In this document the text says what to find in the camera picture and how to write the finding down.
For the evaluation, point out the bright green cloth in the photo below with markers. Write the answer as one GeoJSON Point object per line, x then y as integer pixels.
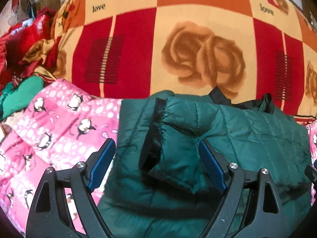
{"type": "Point", "coordinates": [22, 94]}

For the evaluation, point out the green quilted puffer jacket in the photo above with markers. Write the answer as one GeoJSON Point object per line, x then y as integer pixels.
{"type": "Point", "coordinates": [198, 133]}

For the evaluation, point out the rose print checked blanket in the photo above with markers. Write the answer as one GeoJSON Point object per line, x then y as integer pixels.
{"type": "Point", "coordinates": [173, 42]}

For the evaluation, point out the red clothes pile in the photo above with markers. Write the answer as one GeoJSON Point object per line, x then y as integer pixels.
{"type": "Point", "coordinates": [22, 44]}

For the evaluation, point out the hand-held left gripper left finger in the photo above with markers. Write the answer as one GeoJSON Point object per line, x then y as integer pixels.
{"type": "Point", "coordinates": [102, 163]}

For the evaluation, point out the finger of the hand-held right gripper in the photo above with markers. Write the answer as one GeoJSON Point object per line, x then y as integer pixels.
{"type": "Point", "coordinates": [311, 174]}

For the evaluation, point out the pink penguin print blanket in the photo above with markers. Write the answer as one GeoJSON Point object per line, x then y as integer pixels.
{"type": "Point", "coordinates": [49, 129]}

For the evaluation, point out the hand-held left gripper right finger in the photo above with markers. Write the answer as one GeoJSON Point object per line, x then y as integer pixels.
{"type": "Point", "coordinates": [213, 166]}

